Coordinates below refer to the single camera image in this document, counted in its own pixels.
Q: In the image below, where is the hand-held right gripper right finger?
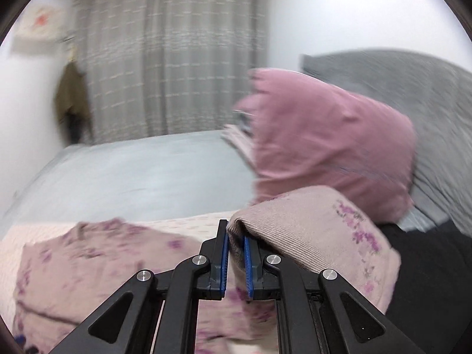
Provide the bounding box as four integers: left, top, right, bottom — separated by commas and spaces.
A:
242, 233, 425, 354

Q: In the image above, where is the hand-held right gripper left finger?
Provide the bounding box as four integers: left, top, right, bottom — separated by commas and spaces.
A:
48, 220, 229, 354

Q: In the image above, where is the floral quilted jacket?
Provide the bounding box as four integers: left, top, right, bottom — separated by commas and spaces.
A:
12, 186, 403, 354

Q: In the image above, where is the folded beige cloth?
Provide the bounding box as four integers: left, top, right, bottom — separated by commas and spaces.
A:
220, 123, 259, 172

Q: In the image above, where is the grey folded cloth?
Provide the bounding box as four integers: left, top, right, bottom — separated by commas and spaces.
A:
236, 111, 256, 133

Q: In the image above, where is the pink velvet pillow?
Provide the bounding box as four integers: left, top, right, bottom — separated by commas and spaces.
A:
233, 67, 417, 224

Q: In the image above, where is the black cloth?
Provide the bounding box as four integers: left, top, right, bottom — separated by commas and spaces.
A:
375, 220, 472, 354

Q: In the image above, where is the dark hanging garment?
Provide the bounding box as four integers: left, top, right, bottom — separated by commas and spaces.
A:
65, 114, 86, 145

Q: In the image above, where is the grey patterned curtain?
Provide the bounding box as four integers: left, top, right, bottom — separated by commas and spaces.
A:
73, 0, 271, 145

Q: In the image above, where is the olive hanging jacket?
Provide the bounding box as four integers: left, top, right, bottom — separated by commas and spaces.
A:
53, 61, 93, 133

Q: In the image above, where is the wall poster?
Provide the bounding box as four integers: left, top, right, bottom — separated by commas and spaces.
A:
10, 1, 70, 55

